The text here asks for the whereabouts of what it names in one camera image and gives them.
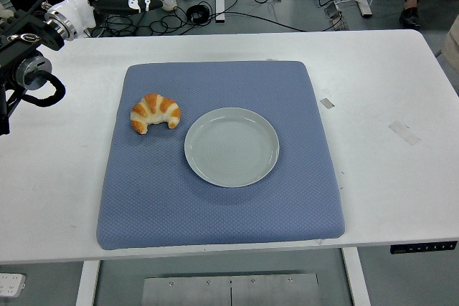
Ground croissant bread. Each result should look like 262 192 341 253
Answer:
131 93 182 135

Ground pale grey round plate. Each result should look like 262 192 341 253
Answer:
184 107 280 188

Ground grey foot pedal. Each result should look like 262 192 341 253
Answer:
324 1 349 32

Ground blue quilted mat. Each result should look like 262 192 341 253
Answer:
95 60 347 252

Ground white table leg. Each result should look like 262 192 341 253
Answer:
341 247 372 306
75 260 101 306

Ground white power strip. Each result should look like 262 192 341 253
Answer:
0 272 27 298

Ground large grey tape piece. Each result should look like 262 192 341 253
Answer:
388 120 421 146

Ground beige cloth object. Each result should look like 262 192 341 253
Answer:
439 15 459 67

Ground black desk control panel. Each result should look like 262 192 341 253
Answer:
389 240 459 255

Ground tangled black floor cables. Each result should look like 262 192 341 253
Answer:
89 6 191 37

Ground coiled black cable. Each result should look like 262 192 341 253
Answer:
186 4 209 24

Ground long black floor cable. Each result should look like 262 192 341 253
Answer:
200 10 338 33

